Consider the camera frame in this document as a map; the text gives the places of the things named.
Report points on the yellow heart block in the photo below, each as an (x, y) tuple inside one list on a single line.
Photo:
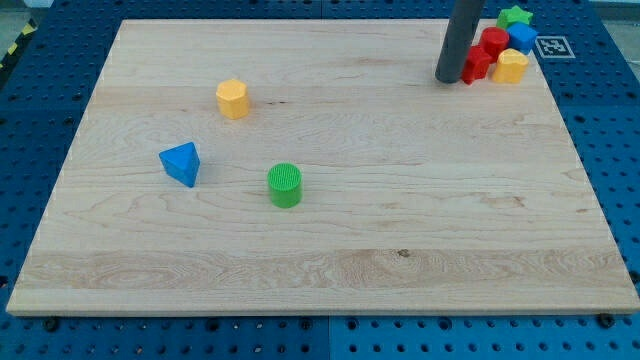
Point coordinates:
[(510, 67)]

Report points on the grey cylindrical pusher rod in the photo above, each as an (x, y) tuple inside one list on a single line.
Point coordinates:
[(458, 38)]

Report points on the green cylinder block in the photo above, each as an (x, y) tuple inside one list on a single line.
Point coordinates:
[(285, 185)]

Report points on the green star block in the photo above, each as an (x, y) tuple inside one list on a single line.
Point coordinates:
[(509, 16)]

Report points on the light wooden board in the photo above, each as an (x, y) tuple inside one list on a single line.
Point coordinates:
[(418, 197)]

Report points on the white fiducial marker tag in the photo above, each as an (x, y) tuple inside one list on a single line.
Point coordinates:
[(554, 47)]

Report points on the yellow hexagon block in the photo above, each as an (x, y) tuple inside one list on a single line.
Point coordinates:
[(232, 98)]

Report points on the red cylinder block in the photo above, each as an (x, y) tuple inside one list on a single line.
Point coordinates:
[(494, 41)]

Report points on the blue triangle block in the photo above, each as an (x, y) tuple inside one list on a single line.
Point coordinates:
[(181, 163)]

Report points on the blue cube block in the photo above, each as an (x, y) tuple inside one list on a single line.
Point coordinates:
[(521, 37)]

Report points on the red star block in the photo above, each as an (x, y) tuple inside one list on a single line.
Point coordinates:
[(476, 65)]

